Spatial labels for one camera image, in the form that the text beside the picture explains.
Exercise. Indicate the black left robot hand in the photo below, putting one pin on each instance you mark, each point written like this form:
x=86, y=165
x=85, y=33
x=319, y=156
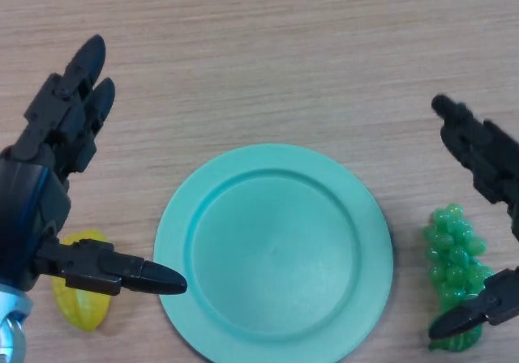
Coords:
x=32, y=209

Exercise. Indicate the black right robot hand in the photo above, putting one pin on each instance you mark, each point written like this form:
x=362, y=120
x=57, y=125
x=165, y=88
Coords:
x=482, y=152

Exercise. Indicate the green grape bunch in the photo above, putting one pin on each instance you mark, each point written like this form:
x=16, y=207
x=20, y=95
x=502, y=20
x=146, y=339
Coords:
x=450, y=241

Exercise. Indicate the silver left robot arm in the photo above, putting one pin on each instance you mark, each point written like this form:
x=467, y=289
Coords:
x=12, y=318

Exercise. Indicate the round green plate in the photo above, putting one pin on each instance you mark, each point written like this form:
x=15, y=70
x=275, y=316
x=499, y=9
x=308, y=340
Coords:
x=275, y=257

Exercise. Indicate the yellow starfruit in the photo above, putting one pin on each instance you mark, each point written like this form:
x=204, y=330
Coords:
x=83, y=310

